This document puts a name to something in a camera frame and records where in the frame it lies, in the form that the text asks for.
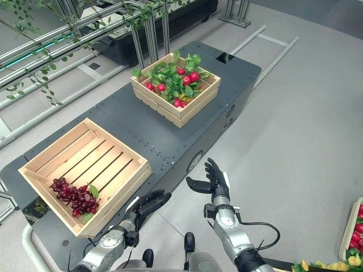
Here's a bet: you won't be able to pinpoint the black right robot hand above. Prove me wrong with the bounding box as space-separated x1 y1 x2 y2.
185 157 231 202

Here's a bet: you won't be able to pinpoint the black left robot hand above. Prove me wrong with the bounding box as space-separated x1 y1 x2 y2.
126 190 173 224

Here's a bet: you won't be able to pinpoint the shallow wide wooden slat crate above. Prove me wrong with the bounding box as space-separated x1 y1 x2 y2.
18 117 153 238

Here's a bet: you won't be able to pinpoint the dark grey metal table cart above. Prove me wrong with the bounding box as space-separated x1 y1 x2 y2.
0 40 262 271

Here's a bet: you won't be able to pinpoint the small deep wooden slat crate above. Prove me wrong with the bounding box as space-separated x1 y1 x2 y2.
129 52 222 129

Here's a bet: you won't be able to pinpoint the dark red grape bunch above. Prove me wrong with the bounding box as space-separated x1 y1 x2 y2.
49 177 102 223

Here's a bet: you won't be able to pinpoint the grey robot body with feet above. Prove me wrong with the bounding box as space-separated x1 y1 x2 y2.
113 232 219 272

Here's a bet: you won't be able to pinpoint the green leafy fruit stems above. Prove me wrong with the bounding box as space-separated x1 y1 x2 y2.
130 50 210 104

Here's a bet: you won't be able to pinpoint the white bent tube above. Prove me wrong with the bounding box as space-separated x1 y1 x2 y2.
21 224 54 272

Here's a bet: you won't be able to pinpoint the pale wooden crate of fruit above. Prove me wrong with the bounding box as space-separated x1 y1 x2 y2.
339 197 363 263

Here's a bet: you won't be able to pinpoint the yellow fruit pile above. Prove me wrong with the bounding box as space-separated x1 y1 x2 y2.
292 253 363 272

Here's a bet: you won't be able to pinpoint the aluminium profile posts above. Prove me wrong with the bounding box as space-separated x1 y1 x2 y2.
130 8 171 70

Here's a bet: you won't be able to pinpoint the black machine base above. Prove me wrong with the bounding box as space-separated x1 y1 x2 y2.
96 0 219 67

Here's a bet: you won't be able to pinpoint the green hanging vine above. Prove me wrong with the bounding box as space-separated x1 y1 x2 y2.
0 0 191 107

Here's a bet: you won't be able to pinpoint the aluminium profile stand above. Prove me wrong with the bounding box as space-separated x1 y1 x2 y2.
218 0 253 30

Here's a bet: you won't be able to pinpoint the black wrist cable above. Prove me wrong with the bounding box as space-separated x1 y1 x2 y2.
234 208 281 253

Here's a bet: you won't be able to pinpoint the grey low metal frame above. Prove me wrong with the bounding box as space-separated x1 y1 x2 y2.
0 178 20 226

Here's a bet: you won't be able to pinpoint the grey floor rail frame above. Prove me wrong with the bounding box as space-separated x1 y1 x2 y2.
229 24 299 83

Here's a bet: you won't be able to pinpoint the aluminium rail frame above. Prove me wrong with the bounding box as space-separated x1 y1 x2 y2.
0 0 134 150

